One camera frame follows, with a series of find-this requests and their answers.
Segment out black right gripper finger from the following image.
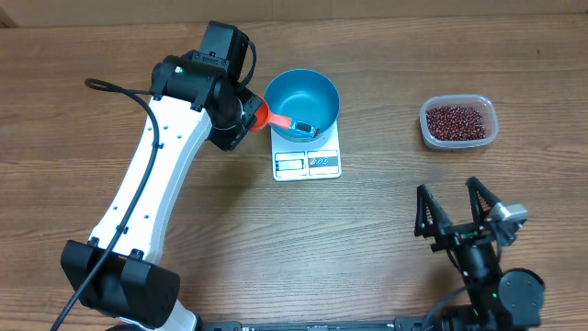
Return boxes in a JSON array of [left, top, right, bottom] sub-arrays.
[[466, 177, 500, 223], [414, 184, 453, 237]]

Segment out orange measuring scoop blue handle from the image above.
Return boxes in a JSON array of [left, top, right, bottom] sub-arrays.
[[251, 97, 320, 138]]

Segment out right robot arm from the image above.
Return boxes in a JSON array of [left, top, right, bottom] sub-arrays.
[[414, 177, 546, 330]]

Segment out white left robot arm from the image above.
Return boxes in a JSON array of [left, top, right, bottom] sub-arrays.
[[61, 21, 262, 330]]

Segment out blue metal bowl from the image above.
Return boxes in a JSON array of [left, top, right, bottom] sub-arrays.
[[264, 69, 341, 143]]

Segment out white digital kitchen scale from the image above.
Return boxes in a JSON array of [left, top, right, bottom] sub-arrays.
[[270, 123, 342, 182]]

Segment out red beans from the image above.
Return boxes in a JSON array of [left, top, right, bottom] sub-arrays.
[[425, 106, 486, 141]]

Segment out clear plastic container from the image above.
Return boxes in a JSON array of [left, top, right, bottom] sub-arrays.
[[419, 94, 499, 150]]

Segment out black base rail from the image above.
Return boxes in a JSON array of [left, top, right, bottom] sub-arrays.
[[196, 317, 447, 331]]

